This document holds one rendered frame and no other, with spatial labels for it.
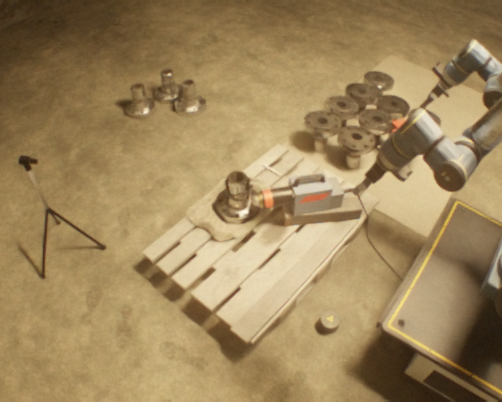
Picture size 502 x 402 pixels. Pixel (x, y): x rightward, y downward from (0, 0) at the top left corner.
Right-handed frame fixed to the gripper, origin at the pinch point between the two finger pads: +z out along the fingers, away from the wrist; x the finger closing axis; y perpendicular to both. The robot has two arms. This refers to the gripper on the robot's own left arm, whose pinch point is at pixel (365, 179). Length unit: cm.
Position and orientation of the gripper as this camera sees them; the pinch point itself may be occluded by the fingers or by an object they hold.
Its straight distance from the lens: 156.1
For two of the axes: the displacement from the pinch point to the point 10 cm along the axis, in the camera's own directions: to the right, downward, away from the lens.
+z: -3.0, 4.0, 8.7
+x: -6.3, 6.0, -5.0
